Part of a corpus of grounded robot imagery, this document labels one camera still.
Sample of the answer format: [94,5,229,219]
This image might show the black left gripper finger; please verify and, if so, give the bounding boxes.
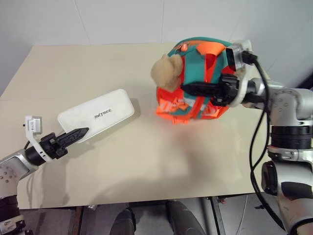
[58,127,89,148]

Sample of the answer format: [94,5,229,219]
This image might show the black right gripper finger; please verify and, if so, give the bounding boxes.
[180,81,222,98]

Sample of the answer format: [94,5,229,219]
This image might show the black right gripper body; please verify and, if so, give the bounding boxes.
[215,74,240,107]

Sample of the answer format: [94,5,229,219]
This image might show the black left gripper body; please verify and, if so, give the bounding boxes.
[40,133,68,160]

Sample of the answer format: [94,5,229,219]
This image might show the orange and teal plush backpack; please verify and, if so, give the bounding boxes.
[150,36,236,126]

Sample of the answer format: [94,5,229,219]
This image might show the white rectangular box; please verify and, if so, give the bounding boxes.
[57,89,135,144]

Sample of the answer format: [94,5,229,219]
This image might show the black metal table leg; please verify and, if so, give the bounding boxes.
[200,195,227,235]
[69,206,86,235]

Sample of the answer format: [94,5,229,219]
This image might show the dark rounded shape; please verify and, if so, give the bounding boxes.
[109,207,138,235]
[165,199,204,235]

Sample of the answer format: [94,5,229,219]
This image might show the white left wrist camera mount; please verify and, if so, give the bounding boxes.
[24,116,52,164]

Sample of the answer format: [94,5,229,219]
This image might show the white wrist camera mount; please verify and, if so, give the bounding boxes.
[24,116,52,164]
[226,39,253,108]

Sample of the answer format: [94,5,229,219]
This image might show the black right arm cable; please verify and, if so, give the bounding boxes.
[242,50,288,232]

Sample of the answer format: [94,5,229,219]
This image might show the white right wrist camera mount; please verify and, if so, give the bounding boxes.
[226,39,253,108]

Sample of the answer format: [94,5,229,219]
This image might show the thin white floor cable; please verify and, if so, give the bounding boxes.
[238,195,248,235]

